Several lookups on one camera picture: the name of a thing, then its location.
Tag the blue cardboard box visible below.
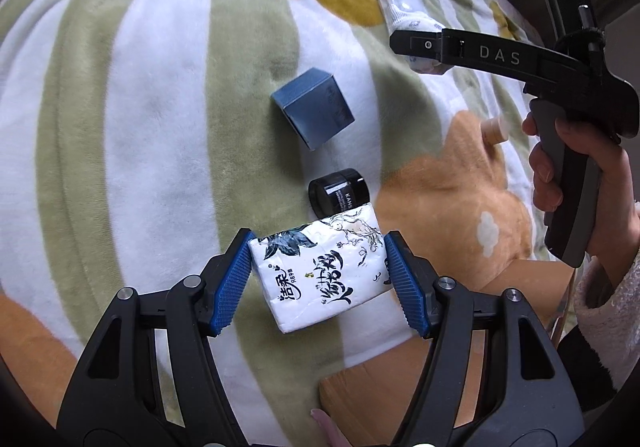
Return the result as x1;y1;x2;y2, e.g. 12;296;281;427
270;68;356;152

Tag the dark clothing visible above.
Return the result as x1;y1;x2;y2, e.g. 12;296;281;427
556;322;638;415

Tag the black cosmetic jar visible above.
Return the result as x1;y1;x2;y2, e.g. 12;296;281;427
308;168;372;218

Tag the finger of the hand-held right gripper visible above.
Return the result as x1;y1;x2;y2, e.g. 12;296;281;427
389;28;469;68

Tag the small beige round cap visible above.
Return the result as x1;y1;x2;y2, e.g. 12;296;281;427
481;115;509;148

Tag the person's right forearm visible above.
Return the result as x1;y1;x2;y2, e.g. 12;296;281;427
570;199;640;360

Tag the white plain tissue pack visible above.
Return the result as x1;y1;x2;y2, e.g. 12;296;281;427
377;0;452;76

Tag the floral striped blanket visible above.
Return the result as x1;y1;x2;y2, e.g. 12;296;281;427
0;0;581;447

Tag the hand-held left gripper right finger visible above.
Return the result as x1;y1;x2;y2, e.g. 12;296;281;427
382;230;587;447

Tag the white printed tissue pack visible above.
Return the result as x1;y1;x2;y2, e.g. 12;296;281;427
247;201;396;334

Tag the pale pink object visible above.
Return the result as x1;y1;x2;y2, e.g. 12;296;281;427
310;408;352;447

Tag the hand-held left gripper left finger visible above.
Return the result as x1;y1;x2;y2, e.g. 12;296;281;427
57;227;259;447

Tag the person's right hand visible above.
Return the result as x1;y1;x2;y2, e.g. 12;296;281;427
522;111;632;259

